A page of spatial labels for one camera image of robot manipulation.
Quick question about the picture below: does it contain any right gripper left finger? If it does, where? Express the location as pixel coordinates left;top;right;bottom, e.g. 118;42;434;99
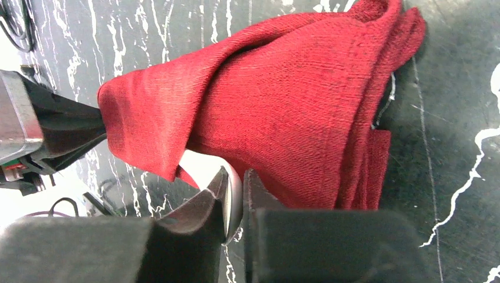
1;169;229;282

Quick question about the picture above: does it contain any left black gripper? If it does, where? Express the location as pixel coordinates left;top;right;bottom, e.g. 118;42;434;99
1;70;106;196

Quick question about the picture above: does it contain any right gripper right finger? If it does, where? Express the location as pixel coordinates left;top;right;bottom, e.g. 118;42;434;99
242;169;431;282

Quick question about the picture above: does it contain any white plastic spoon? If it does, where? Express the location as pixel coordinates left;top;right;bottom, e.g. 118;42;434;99
179;149;243;245

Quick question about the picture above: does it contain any red cloth napkin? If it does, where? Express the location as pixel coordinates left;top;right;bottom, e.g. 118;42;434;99
97;1;426;210

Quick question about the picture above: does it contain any lower black coiled cable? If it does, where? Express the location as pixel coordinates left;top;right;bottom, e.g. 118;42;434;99
23;197;81;219

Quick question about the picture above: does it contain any black coiled cable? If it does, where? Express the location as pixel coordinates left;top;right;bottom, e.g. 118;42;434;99
0;0;36;54
23;197;81;219

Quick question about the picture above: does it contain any upper black coiled cable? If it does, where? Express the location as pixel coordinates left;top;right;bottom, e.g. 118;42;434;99
0;0;36;54

